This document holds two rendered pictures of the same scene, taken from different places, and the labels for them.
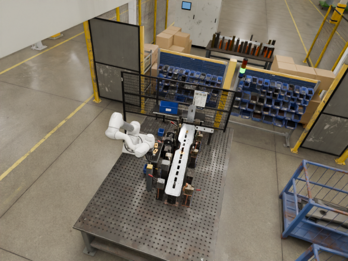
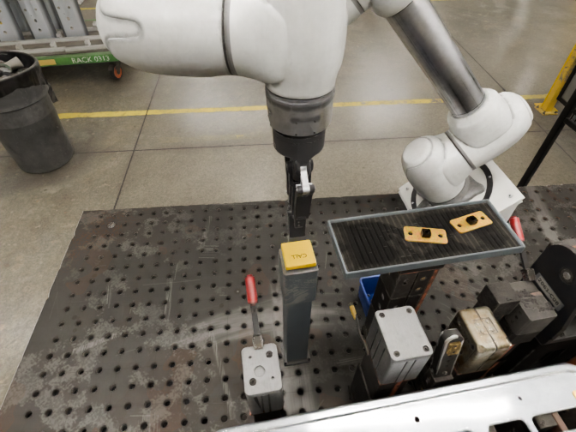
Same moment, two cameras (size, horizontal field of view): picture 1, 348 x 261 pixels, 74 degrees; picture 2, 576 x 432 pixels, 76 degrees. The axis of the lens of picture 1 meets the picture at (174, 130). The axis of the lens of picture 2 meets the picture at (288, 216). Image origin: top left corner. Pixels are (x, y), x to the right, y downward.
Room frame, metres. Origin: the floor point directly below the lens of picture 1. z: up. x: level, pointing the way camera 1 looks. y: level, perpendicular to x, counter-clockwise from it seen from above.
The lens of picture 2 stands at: (1.71, -0.18, 1.74)
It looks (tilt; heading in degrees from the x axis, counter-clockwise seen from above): 47 degrees down; 73
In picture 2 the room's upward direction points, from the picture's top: straight up
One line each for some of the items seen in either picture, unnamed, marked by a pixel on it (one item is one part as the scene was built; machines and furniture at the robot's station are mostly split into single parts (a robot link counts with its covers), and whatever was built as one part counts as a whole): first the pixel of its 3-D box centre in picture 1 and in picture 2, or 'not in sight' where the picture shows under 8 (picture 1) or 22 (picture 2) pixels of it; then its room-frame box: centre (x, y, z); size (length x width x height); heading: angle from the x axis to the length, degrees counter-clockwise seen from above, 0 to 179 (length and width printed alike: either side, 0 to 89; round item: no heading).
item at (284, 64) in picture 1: (291, 91); not in sight; (5.11, -2.72, 0.67); 1.20 x 0.80 x 1.35; 80
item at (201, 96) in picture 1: (200, 98); not in sight; (3.31, -0.37, 1.30); 0.23 x 0.02 x 0.31; 83
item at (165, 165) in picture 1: (164, 172); (382, 373); (2.00, 0.06, 0.90); 0.13 x 0.10 x 0.41; 83
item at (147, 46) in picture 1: (156, 66); not in sight; (5.95, 0.68, 0.52); 1.21 x 0.81 x 1.05; 172
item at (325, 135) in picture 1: (342, 119); not in sight; (3.65, -3.07, 1.00); 1.04 x 0.14 x 2.00; 78
